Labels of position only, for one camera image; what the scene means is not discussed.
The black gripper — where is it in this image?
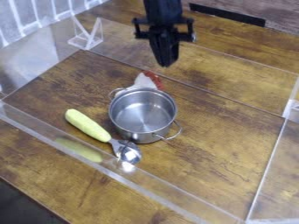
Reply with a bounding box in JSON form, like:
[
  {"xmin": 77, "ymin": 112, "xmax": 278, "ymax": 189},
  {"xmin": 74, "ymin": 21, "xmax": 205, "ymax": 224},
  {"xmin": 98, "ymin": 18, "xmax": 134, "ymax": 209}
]
[{"xmin": 133, "ymin": 0, "xmax": 195, "ymax": 67}]

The black strip on table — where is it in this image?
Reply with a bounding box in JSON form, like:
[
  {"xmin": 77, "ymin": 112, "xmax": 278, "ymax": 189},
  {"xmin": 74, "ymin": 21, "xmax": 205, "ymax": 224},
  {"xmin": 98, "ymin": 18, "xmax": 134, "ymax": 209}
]
[{"xmin": 190, "ymin": 3, "xmax": 268, "ymax": 27}]

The clear acrylic triangle bracket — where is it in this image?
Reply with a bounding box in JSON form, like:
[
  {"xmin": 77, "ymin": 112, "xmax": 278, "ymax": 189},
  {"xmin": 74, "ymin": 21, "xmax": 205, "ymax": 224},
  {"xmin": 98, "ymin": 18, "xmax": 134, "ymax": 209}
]
[{"xmin": 69, "ymin": 17, "xmax": 105, "ymax": 50}]

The red and white mushroom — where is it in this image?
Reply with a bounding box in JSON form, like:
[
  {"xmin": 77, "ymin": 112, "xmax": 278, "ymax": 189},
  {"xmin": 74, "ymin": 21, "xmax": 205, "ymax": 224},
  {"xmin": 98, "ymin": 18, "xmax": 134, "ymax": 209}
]
[{"xmin": 126, "ymin": 71, "xmax": 165, "ymax": 90}]

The spoon with yellow handle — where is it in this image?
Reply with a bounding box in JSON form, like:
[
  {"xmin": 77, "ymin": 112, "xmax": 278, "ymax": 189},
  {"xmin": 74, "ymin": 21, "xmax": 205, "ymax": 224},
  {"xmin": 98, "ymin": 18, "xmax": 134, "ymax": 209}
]
[{"xmin": 65, "ymin": 108, "xmax": 143, "ymax": 165}]

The silver pot with handles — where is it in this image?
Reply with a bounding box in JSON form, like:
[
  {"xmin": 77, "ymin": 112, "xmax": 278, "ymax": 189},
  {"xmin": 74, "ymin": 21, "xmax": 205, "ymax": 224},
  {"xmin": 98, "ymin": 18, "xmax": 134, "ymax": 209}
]
[{"xmin": 109, "ymin": 87, "xmax": 183, "ymax": 144}]

